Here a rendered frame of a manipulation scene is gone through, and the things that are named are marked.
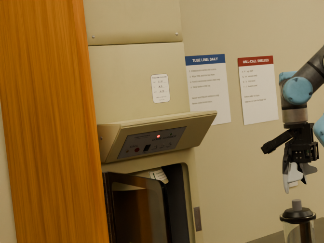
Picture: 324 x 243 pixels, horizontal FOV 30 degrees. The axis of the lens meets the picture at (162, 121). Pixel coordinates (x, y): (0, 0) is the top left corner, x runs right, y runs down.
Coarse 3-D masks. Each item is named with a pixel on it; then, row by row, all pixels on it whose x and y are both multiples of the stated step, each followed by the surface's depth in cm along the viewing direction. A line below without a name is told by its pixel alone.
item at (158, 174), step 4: (152, 168) 169; (156, 168) 170; (160, 168) 172; (136, 172) 167; (140, 172) 167; (144, 172) 167; (148, 172) 168; (152, 172) 168; (156, 172) 169; (160, 172) 171; (144, 176) 167; (148, 176) 167; (152, 176) 168; (156, 176) 169; (160, 176) 170; (164, 176) 172; (164, 180) 171
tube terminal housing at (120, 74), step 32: (96, 64) 155; (128, 64) 161; (160, 64) 167; (96, 96) 155; (128, 96) 161; (128, 160) 160; (160, 160) 167; (192, 160) 174; (192, 192) 174; (192, 224) 177
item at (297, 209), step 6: (294, 204) 181; (300, 204) 181; (288, 210) 182; (294, 210) 181; (300, 210) 181; (306, 210) 180; (288, 216) 179; (294, 216) 178; (300, 216) 178; (306, 216) 178
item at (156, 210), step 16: (112, 176) 150; (128, 176) 142; (112, 192) 151; (128, 192) 143; (144, 192) 135; (160, 192) 128; (112, 208) 152; (128, 208) 144; (144, 208) 136; (160, 208) 129; (128, 224) 145; (144, 224) 137; (160, 224) 130; (128, 240) 146; (144, 240) 138; (160, 240) 131
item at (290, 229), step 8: (280, 216) 182; (312, 216) 178; (288, 224) 179; (296, 224) 178; (304, 224) 178; (312, 224) 179; (288, 232) 180; (296, 232) 178; (304, 232) 178; (312, 232) 179; (288, 240) 180; (296, 240) 178; (304, 240) 178; (312, 240) 179
